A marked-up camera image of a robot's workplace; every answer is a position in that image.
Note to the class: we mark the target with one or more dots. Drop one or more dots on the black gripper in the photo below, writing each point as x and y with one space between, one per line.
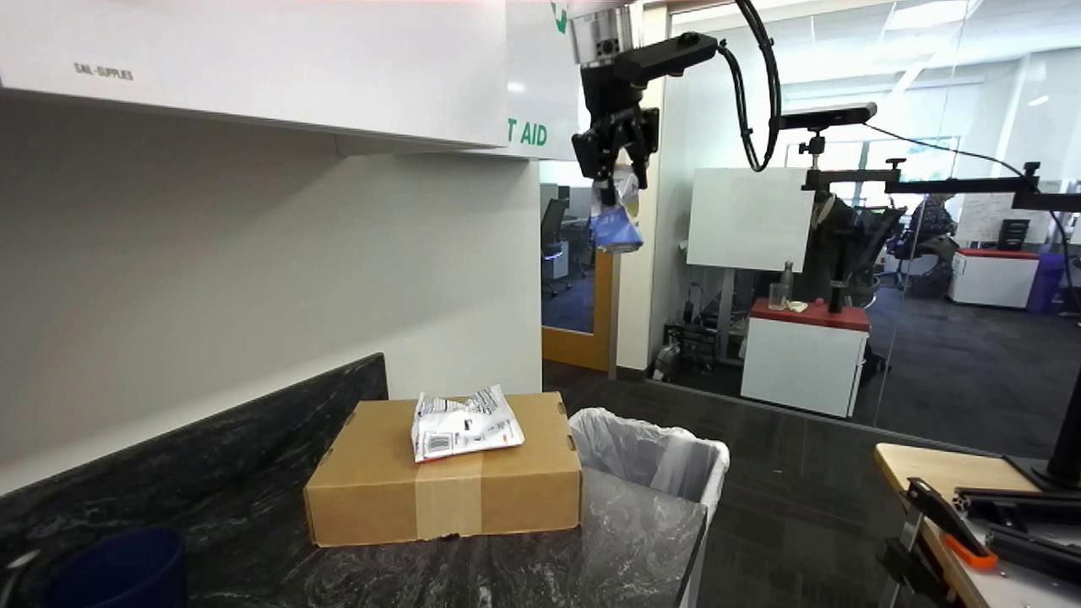
618 111

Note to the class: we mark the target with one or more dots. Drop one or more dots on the silver snack packet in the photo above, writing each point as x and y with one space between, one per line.
463 425

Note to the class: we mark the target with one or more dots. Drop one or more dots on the clear plastic bin liner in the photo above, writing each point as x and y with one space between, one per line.
644 451

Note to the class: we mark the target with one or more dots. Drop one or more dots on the white waste bin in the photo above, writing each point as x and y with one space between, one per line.
709 541

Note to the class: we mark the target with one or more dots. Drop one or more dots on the white first aid cabinet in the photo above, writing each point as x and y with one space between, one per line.
546 79

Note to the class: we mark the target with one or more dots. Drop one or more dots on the white board panel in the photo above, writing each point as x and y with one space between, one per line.
749 220

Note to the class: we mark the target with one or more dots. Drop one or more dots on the person in background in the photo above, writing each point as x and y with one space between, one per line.
931 242

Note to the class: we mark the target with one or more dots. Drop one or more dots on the brown cardboard box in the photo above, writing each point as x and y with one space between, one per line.
450 493

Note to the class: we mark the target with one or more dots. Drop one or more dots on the white desk with red top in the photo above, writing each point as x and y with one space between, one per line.
998 277

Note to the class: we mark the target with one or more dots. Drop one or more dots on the wooden board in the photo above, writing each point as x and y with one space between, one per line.
949 466

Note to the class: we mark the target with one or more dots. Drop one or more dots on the purple object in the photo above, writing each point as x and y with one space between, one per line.
1049 281

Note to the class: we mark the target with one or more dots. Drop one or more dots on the black stand pole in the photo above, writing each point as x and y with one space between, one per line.
1067 441

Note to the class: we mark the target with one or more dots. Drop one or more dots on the black flat bar tool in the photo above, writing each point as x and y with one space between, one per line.
1024 517

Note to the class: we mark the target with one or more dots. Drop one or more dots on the metal robot table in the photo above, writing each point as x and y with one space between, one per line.
1041 591

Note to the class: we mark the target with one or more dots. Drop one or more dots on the blue bowl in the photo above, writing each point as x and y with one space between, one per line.
113 568

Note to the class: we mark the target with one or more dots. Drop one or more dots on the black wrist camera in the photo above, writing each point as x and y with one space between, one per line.
671 54

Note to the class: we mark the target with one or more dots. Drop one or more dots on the wooden door frame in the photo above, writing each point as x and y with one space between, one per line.
607 315

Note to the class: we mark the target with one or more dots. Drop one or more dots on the black stereo camera bar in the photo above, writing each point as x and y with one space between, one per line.
830 116

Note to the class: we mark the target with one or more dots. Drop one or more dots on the white pedestal with red top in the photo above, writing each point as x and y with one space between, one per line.
802 367

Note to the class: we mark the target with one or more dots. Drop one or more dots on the white wall cabinet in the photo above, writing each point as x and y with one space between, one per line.
283 54

